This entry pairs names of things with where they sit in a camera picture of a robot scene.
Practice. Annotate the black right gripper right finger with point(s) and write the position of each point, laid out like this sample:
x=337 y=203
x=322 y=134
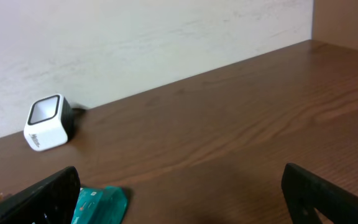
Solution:
x=306 y=194

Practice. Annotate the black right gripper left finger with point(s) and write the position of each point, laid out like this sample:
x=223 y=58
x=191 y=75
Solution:
x=52 y=200

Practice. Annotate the white barcode scanner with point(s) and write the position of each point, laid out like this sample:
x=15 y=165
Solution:
x=50 y=123

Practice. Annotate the blue mouthwash bottle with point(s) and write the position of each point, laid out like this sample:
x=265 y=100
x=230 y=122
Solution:
x=100 y=206

